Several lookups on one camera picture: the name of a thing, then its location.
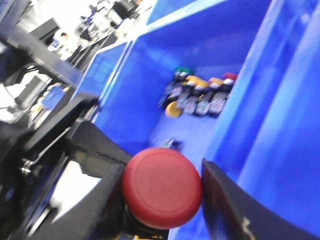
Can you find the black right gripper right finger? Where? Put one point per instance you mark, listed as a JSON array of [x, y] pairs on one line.
[[232, 214]]

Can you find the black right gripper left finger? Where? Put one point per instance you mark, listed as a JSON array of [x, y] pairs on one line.
[[99, 213]]

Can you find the red mushroom push button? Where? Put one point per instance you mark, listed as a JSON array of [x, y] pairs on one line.
[[161, 188]]

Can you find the right blue plastic bin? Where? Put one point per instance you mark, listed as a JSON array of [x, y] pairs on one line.
[[267, 139]]

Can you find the tipped yellow far button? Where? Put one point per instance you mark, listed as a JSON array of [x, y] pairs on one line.
[[172, 111]]

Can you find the yellow button in far bin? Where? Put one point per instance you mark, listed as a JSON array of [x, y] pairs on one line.
[[198, 85]]

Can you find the red button in far bin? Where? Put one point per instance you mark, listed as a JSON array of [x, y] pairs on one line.
[[229, 81]]

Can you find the rear right blue bin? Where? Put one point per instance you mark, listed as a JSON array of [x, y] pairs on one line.
[[210, 38]]

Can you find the green mushroom push button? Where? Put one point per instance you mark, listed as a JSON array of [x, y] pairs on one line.
[[180, 73]]

